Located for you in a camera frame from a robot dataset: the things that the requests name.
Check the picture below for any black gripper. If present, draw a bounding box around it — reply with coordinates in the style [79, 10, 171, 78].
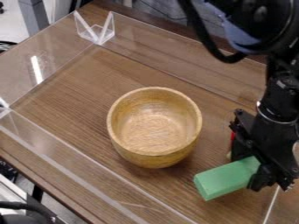
[229, 108, 299, 192]

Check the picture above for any green rectangular block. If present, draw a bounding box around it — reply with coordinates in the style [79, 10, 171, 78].
[194, 157, 261, 201]

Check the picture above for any brown wooden bowl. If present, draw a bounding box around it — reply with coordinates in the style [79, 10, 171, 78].
[107, 87, 203, 169]

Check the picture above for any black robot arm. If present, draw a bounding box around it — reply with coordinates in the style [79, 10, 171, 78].
[178, 0, 299, 191]

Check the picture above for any red plush strawberry toy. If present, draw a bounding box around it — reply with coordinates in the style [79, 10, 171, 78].
[227, 131, 237, 159]

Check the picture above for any black table clamp mount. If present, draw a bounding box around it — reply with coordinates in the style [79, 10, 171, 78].
[0, 198, 70, 224]

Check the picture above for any clear acrylic corner bracket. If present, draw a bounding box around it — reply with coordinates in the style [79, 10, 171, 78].
[74, 10, 116, 46]

